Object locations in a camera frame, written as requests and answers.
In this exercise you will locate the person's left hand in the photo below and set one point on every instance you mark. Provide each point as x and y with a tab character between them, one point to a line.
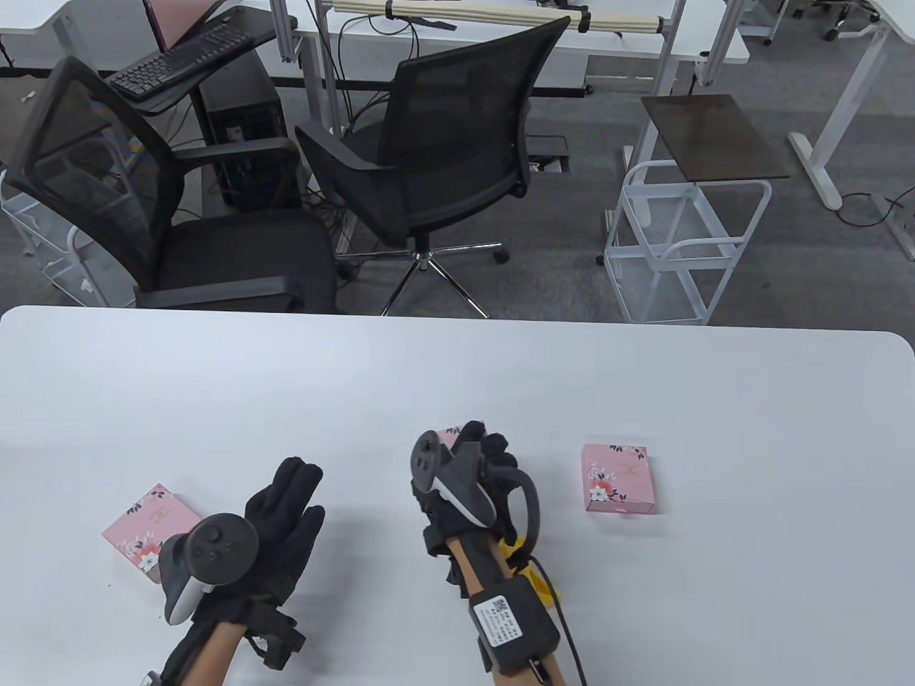
286	529

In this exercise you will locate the person's right hand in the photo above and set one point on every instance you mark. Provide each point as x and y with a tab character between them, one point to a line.
497	454

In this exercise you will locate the black mesh office chair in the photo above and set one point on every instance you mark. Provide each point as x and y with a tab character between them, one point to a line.
236	257

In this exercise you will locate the white desk with angled leg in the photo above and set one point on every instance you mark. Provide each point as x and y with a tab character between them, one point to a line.
852	86

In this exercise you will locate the black keyboard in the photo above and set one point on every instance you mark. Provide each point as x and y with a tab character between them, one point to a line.
179	61

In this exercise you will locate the yellow cleaning cloth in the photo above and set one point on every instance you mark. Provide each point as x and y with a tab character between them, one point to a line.
509	552

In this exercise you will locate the grey hand controller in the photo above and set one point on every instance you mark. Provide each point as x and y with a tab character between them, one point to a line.
221	547
465	493

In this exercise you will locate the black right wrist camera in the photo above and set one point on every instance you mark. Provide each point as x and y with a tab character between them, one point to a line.
432	539

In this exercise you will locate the black left forearm module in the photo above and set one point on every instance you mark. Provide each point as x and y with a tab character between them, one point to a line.
179	654

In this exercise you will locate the floor power box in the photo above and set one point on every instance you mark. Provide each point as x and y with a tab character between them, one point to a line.
547	148

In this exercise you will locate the black computer tower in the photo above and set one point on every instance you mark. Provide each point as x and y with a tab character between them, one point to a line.
243	121

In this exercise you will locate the person's left forearm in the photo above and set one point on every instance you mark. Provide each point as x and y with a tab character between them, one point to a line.
214	654

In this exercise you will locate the black right forearm module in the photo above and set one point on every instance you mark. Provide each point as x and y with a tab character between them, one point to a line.
511	625

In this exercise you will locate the person's right forearm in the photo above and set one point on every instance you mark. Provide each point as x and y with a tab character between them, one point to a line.
479	564

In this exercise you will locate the pink floral jewelry box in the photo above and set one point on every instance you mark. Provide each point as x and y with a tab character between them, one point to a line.
154	518
450	434
618	475

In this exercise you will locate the brown board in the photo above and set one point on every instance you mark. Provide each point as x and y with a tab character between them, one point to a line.
715	136

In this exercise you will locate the black chair with chrome base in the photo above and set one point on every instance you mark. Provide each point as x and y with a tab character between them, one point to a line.
443	121

